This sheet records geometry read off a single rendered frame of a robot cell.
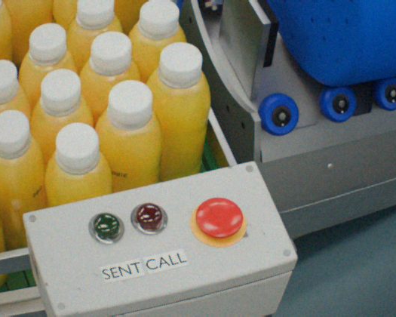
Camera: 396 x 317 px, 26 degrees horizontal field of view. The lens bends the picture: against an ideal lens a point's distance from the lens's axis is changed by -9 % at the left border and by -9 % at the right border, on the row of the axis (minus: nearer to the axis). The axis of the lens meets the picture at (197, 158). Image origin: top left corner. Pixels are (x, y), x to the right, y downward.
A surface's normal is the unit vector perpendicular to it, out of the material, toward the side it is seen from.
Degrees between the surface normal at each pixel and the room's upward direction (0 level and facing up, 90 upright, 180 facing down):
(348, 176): 70
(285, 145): 52
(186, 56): 0
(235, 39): 90
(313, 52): 90
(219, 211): 0
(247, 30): 90
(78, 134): 0
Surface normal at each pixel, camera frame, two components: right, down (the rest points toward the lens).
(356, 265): 0.09, -0.60
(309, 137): 0.32, 0.24
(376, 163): 0.34, 0.52
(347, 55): -0.94, 0.22
